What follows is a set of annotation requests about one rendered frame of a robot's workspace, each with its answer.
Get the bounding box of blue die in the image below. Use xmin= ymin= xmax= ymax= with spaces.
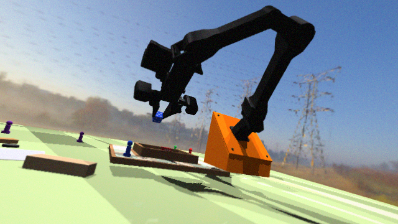
xmin=152 ymin=111 xmax=163 ymax=123

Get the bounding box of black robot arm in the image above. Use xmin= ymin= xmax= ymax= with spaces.
xmin=141 ymin=6 xmax=316 ymax=141

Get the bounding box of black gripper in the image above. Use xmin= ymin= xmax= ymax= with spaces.
xmin=133 ymin=74 xmax=198 ymax=119

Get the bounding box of blue pawn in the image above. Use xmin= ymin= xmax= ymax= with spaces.
xmin=123 ymin=141 xmax=133 ymax=157

